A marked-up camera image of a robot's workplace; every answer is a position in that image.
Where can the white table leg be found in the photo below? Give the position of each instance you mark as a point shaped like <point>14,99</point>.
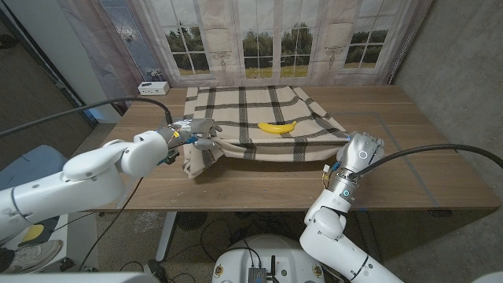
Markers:
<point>166,236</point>

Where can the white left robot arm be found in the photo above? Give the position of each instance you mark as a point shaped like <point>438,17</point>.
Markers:
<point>86,177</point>

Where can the grey table leg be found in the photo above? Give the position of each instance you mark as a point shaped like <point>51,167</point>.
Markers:
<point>371,236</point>

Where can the black box on torso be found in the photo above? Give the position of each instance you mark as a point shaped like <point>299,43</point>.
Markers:
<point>257,275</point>

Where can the blue-grey plastic bin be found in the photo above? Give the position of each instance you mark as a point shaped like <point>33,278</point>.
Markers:
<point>23,169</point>

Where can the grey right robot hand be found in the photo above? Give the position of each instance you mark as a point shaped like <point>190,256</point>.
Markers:
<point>359,153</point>

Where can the purple printed backdrop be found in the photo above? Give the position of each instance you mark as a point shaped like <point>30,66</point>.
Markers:
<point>118,59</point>

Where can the yellow banana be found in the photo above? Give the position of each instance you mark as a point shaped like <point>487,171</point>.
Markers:
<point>277,128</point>

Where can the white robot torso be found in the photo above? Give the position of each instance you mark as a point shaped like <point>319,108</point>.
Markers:
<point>267,251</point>

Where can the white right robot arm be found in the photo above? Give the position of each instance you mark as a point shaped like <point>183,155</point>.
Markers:
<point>334,236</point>

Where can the printed window backdrop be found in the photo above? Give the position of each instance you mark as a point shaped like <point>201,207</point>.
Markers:
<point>275,23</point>

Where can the grey sneaker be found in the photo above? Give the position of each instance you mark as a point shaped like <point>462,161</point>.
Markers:
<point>35,255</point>

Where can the cream black plaid scarf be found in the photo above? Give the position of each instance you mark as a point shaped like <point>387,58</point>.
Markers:
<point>259,108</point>

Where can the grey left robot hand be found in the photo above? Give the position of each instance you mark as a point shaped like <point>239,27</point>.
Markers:
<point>196,127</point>

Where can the light blue floor object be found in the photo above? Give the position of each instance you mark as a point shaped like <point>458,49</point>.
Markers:
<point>94,117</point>

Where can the yellow patterned floor mat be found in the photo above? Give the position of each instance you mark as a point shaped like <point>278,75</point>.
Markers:
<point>33,232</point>

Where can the white power strip box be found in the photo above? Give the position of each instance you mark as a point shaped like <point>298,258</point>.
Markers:
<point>153,88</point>

